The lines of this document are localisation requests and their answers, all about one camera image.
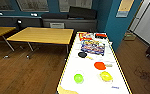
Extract black and red box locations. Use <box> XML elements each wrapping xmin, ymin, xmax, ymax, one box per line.
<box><xmin>94</xmin><ymin>32</ymin><xmax>109</xmax><ymax>40</ymax></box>

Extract dark low bench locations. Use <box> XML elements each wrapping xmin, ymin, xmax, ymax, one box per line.
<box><xmin>0</xmin><ymin>14</ymin><xmax>44</xmax><ymax>30</ymax></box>

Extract yellow air hockey table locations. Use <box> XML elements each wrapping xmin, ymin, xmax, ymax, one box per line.
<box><xmin>55</xmin><ymin>31</ymin><xmax>134</xmax><ymax>94</ymax></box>

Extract green plate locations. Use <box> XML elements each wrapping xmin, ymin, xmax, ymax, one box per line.
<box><xmin>73</xmin><ymin>73</ymin><xmax>85</xmax><ymax>85</ymax></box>

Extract yellow wall poster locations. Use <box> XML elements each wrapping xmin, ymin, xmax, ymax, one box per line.
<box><xmin>115</xmin><ymin>0</ymin><xmax>136</xmax><ymax>19</ymax></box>

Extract red air hockey striker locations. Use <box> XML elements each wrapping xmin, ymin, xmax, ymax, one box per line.
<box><xmin>93</xmin><ymin>61</ymin><xmax>114</xmax><ymax>71</ymax></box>

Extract dark sofa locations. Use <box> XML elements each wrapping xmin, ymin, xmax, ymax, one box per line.
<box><xmin>41</xmin><ymin>5</ymin><xmax>99</xmax><ymax>33</ymax></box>

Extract orange red snack bag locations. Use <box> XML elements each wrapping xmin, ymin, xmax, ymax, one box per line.
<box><xmin>77</xmin><ymin>31</ymin><xmax>95</xmax><ymax>42</ymax></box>

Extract colourful snack packets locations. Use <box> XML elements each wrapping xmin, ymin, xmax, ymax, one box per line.
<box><xmin>79</xmin><ymin>38</ymin><xmax>107</xmax><ymax>56</ymax></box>

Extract woven brown basket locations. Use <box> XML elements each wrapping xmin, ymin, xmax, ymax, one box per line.
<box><xmin>123</xmin><ymin>30</ymin><xmax>137</xmax><ymax>42</ymax></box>

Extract orange air hockey striker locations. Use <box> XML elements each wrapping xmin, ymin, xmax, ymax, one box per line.
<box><xmin>99</xmin><ymin>70</ymin><xmax>114</xmax><ymax>83</ymax></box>

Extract white rectangular sign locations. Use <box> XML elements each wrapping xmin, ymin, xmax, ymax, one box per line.
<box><xmin>50</xmin><ymin>22</ymin><xmax>66</xmax><ymax>29</ymax></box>

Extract interior glass window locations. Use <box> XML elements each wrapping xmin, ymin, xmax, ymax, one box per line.
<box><xmin>0</xmin><ymin>0</ymin><xmax>16</xmax><ymax>11</ymax></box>
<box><xmin>58</xmin><ymin>0</ymin><xmax>94</xmax><ymax>13</ymax></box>
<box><xmin>15</xmin><ymin>0</ymin><xmax>50</xmax><ymax>13</ymax></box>

